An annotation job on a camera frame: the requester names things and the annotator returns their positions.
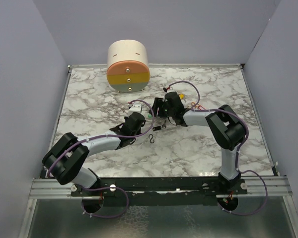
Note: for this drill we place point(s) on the round three-drawer mini cabinet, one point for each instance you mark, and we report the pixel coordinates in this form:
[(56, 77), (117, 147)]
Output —
[(127, 66)]

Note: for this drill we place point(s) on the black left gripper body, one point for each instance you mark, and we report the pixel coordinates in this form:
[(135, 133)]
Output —
[(138, 132)]

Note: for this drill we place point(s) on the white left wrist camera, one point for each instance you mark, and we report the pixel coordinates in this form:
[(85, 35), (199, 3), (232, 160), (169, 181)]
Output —
[(134, 108)]

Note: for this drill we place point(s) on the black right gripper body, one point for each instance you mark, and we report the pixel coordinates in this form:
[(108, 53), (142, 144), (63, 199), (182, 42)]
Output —
[(166, 111)]

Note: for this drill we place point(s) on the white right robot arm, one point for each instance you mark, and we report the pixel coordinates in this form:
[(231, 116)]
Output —
[(229, 131)]

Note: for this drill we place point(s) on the black S carabiner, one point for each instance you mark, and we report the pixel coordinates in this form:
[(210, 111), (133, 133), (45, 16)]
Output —
[(151, 138)]

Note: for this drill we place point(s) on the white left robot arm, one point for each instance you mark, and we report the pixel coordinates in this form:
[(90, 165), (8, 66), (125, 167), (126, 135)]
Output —
[(66, 158)]

